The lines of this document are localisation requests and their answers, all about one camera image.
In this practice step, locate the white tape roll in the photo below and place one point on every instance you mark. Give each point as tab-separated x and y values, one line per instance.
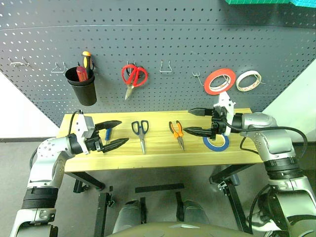
240	85

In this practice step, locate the grey perforated pegboard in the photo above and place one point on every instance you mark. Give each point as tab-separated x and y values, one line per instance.
158	37

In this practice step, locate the blue tape roll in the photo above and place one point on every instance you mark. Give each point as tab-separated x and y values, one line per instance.
217	147

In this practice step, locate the green cutting mat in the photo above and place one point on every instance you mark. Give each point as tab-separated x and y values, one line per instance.
256	2

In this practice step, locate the orange and black screwdriver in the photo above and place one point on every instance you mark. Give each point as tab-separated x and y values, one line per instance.
86	60

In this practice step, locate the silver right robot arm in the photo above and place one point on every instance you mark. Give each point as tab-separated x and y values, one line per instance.
261	123

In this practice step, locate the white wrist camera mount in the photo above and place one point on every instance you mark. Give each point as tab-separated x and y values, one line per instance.
223	98
81	124

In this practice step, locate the dark olive robot torso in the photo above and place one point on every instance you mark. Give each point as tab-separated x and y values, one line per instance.
172	230

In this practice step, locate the black plastic cup holder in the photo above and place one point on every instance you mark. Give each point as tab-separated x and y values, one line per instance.
84	91

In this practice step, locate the blue and black scissors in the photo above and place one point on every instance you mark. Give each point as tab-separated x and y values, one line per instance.
142	140

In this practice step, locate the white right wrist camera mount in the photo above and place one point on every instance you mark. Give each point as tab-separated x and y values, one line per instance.
223	98

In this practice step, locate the red tape roll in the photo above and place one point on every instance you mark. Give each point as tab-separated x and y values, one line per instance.
208	84

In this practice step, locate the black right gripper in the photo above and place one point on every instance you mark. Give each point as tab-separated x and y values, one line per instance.
218	122

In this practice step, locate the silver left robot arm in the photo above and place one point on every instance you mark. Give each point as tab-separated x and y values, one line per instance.
49	148

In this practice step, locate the white double pegboard hook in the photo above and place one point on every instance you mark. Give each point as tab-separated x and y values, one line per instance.
18	63

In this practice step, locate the black tape strip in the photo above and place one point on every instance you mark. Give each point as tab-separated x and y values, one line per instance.
160	188

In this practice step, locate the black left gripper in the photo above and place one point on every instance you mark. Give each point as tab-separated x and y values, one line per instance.
94	143

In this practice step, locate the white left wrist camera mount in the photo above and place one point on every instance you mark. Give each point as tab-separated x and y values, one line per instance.
81	124

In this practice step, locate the silver double prong hook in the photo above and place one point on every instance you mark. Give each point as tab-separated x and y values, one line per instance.
130	62
197	75

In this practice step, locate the black metal table leg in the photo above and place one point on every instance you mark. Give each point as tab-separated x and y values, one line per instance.
86	179
234	200

